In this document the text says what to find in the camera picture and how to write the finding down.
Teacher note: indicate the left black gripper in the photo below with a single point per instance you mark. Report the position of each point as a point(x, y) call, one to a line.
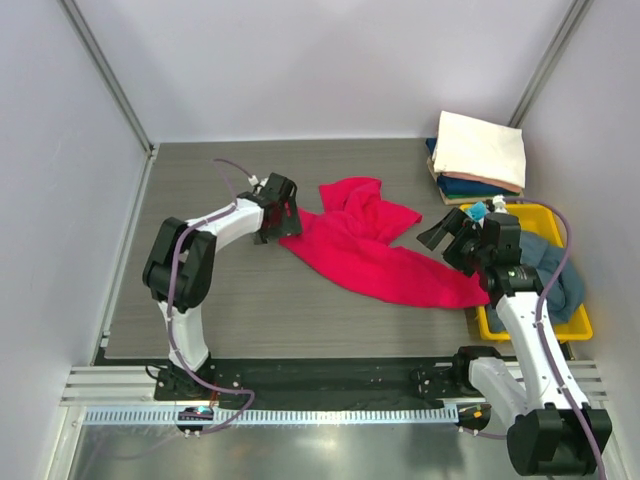
point(291, 225)

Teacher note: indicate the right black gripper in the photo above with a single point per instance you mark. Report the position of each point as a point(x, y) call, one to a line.
point(454, 222)

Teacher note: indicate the pink t shirt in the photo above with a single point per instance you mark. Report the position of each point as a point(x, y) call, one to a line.
point(350, 244)

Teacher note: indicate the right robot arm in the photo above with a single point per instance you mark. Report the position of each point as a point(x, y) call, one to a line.
point(552, 429)

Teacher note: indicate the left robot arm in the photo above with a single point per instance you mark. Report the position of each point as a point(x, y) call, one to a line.
point(179, 272)

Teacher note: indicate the turquoise t shirt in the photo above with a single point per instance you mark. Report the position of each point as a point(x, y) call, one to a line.
point(478, 211)

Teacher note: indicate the green folded t shirt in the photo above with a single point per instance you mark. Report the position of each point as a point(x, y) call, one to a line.
point(478, 193)

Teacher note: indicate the navy folded t shirt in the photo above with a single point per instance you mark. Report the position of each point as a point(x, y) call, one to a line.
point(430, 144)

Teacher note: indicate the peach folded t shirt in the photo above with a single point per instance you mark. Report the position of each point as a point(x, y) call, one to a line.
point(480, 181)

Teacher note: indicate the white folded t shirt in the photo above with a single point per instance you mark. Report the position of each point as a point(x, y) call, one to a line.
point(470, 147)

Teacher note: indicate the yellow plastic bin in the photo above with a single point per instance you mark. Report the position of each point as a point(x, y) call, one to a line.
point(540, 220)

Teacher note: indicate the grey blue t shirt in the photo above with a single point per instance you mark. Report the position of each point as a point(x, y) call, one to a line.
point(566, 294)

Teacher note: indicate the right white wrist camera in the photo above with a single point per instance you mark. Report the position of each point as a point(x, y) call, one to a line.
point(497, 204)

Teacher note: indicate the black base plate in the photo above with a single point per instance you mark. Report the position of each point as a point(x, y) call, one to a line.
point(320, 384)

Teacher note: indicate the right aluminium frame post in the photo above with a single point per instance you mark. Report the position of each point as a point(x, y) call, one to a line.
point(568, 27)

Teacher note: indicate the aluminium frame post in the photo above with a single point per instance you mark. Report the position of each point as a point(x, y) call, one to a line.
point(568, 27)
point(102, 65)

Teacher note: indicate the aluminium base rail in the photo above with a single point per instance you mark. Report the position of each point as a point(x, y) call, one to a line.
point(130, 385)

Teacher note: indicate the left aluminium frame post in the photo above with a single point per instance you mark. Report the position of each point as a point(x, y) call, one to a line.
point(102, 65)

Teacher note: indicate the slotted cable duct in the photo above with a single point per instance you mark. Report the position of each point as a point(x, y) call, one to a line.
point(200, 415)

